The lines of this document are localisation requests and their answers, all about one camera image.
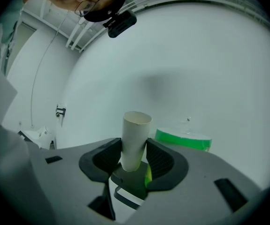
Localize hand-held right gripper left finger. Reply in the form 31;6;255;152
27;137;123;225

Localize green toilet paper roll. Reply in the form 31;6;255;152
144;127;213;188

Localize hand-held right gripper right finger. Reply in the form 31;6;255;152
130;137;264;225

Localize chrome wall hook bracket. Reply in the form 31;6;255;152
55;104;67;124

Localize thin hanging cable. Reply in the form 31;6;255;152
30;15;66;126

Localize person's eyeglasses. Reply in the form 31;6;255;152
74;0;118;17

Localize white ceiling pipes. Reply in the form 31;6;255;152
65;15;107;53

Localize cardboard paper tube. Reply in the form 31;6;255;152
120;111;153;173

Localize white egg-shaped toilet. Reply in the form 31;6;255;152
18;125;57;150

